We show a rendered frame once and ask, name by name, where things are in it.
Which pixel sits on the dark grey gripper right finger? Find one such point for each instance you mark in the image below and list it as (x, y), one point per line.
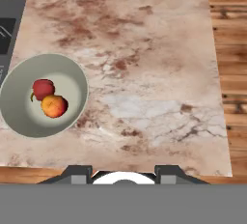
(169, 173)

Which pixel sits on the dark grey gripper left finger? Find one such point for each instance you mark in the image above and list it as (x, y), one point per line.
(77, 173)

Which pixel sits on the orange peach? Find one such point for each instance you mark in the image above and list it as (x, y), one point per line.
(54, 106)

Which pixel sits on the pale grey bowl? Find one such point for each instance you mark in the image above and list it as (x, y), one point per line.
(19, 105)

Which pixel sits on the red bell pepper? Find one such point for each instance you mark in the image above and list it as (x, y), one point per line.
(42, 88)

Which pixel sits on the dark grey sink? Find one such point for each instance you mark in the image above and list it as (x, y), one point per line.
(9, 31)

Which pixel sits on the white round object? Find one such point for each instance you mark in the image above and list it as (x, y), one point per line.
(106, 178)

